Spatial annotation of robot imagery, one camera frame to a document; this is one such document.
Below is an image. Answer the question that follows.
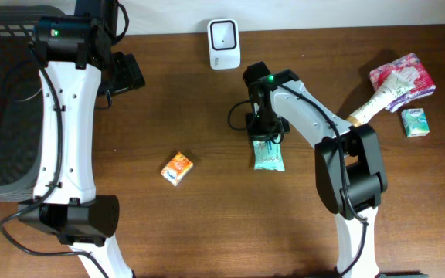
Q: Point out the teal wet wipes pack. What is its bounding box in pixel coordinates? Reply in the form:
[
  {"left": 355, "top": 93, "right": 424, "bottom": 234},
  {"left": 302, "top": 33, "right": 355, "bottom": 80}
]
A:
[{"left": 253, "top": 141, "right": 285, "bottom": 171}]

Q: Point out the orange tissue pack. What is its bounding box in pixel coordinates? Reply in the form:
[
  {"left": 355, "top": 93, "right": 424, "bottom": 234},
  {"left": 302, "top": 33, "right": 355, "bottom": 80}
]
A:
[{"left": 161, "top": 152, "right": 194, "bottom": 187}]

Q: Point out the white conditioner tube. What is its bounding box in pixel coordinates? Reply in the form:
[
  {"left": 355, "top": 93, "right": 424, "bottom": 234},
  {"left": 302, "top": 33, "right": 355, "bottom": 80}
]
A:
[{"left": 346, "top": 68, "right": 420, "bottom": 127}]

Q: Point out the teal Kleenex tissue pack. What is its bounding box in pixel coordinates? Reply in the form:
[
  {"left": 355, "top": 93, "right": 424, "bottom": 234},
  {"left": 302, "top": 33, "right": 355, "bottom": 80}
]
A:
[{"left": 401, "top": 108, "right": 430, "bottom": 137}]

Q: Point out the red purple tissue pack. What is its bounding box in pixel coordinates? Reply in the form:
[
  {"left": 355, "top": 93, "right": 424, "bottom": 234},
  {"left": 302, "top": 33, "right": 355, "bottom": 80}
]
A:
[{"left": 369, "top": 53, "right": 436, "bottom": 113}]

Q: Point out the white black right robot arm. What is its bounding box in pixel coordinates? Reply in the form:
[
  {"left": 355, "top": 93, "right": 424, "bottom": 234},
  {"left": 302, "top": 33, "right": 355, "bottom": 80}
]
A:
[{"left": 243, "top": 62, "right": 388, "bottom": 277}]

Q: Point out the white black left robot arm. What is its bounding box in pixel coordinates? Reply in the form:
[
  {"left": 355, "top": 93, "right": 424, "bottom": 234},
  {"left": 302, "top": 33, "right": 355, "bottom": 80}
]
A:
[{"left": 16, "top": 1, "right": 145, "bottom": 277}]

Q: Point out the white barcode scanner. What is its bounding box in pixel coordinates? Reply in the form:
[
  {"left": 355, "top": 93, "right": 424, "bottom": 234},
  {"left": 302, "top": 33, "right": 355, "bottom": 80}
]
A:
[{"left": 207, "top": 19, "right": 241, "bottom": 70}]

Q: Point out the grey plastic mesh basket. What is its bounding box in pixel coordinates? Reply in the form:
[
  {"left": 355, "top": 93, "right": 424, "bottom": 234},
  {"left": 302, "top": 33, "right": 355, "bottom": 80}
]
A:
[{"left": 0, "top": 5, "right": 63, "bottom": 202}]

